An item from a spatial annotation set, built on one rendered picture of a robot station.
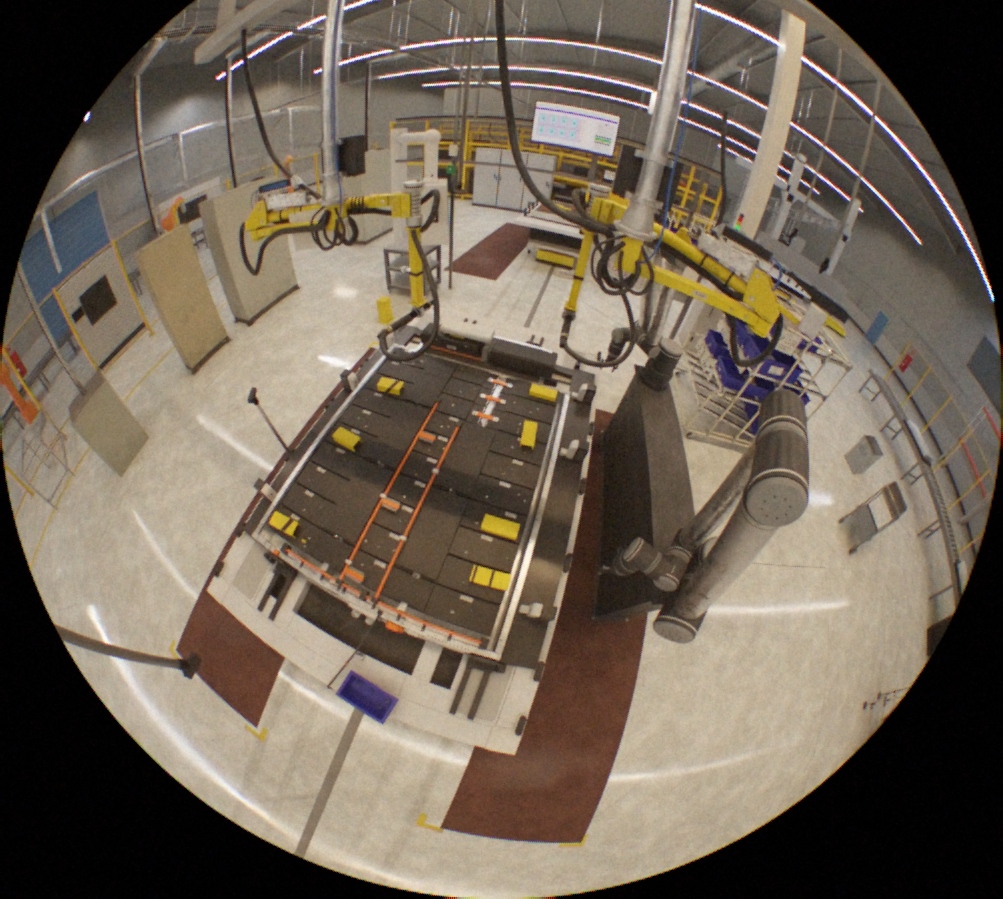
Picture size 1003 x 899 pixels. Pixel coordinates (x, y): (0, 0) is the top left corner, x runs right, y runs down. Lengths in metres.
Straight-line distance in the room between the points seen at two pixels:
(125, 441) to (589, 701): 5.38
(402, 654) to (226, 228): 5.06
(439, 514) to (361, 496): 0.38
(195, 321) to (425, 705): 4.91
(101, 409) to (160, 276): 1.75
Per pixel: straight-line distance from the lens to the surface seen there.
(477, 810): 2.78
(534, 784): 2.70
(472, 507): 1.48
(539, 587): 1.54
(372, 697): 1.62
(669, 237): 1.45
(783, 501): 0.73
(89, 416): 4.69
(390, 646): 1.63
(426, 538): 1.42
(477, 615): 1.36
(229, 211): 5.18
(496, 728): 1.60
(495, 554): 1.41
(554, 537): 1.61
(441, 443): 1.65
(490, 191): 10.66
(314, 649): 1.69
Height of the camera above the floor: 2.36
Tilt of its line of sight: 47 degrees down
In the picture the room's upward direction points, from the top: 8 degrees clockwise
